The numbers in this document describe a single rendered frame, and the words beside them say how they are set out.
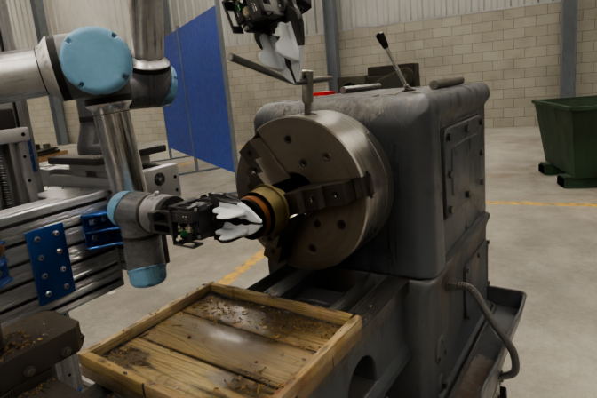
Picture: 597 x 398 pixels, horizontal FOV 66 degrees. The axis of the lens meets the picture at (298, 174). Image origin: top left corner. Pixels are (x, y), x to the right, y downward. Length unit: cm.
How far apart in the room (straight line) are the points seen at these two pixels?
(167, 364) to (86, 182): 70
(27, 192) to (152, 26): 52
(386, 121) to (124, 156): 56
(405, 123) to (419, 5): 1009
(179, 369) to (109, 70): 51
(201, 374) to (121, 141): 52
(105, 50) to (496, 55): 1012
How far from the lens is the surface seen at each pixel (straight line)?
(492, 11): 1080
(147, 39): 132
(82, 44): 89
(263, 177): 86
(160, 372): 79
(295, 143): 89
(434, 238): 102
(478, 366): 138
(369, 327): 89
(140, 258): 97
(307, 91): 91
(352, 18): 1136
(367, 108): 100
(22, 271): 122
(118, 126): 105
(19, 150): 131
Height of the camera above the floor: 130
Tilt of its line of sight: 11 degrees down
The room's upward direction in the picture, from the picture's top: 5 degrees counter-clockwise
